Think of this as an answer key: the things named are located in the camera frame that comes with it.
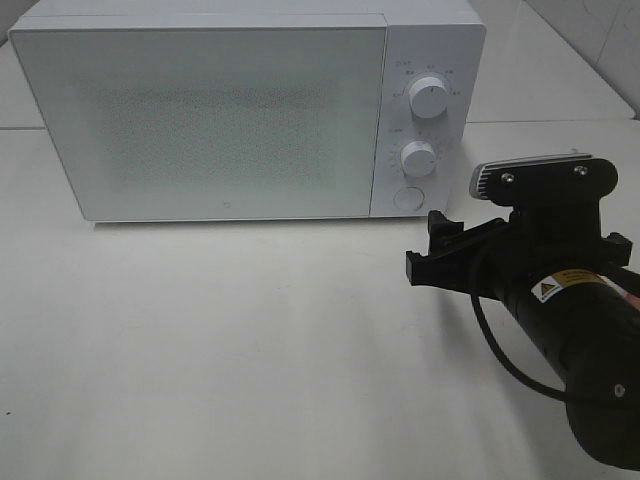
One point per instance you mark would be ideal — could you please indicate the white upper microwave knob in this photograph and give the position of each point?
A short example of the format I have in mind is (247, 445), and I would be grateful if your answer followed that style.
(428, 97)

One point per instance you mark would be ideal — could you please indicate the white lower microwave knob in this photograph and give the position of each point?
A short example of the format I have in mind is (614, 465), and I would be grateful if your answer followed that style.
(418, 159)

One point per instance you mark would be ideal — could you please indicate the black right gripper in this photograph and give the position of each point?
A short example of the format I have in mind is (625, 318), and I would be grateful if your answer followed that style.
(489, 260)

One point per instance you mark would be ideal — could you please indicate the round white door button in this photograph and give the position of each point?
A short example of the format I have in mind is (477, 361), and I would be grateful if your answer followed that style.
(409, 199)

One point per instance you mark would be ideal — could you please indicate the white microwave knob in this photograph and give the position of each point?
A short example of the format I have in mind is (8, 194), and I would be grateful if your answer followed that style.
(428, 97)
(418, 159)

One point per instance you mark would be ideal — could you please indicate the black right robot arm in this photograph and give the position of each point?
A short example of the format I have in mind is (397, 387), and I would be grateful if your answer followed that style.
(567, 286)

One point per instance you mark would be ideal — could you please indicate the white microwave oven body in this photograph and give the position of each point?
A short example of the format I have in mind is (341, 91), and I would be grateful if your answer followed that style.
(440, 38)

